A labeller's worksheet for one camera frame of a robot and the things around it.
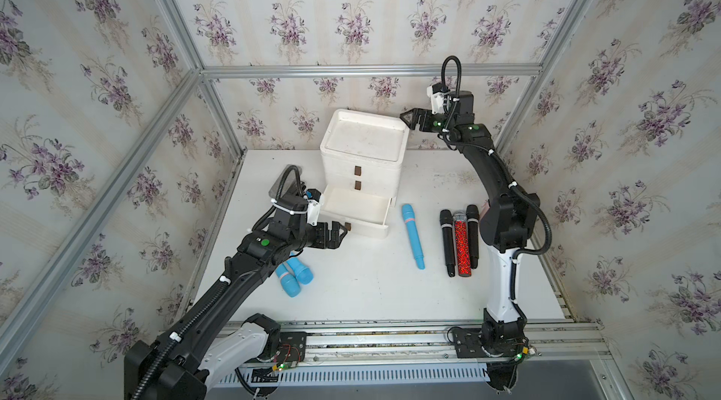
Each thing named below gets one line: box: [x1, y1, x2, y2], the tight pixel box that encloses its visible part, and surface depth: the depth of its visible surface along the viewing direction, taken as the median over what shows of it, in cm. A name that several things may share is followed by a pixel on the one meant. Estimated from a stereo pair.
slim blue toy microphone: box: [401, 203, 426, 271], surface depth 94 cm
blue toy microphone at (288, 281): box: [275, 262, 302, 298], surface depth 83 cm
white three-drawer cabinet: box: [320, 108, 410, 238], surface depth 93 cm
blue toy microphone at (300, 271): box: [286, 257, 314, 285], surface depth 86 cm
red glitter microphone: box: [453, 210, 473, 277], surface depth 90 cm
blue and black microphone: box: [439, 208, 457, 277], surface depth 93 cm
